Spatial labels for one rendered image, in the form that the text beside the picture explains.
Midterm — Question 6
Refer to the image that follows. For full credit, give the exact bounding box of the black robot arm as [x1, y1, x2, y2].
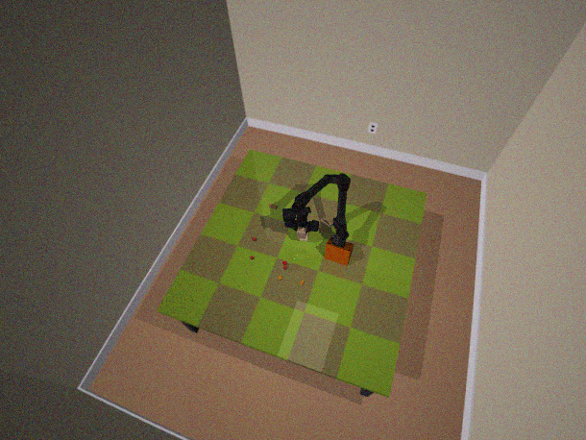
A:
[282, 173, 351, 248]

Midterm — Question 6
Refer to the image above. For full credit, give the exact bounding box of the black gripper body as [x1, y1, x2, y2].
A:
[284, 218, 319, 232]

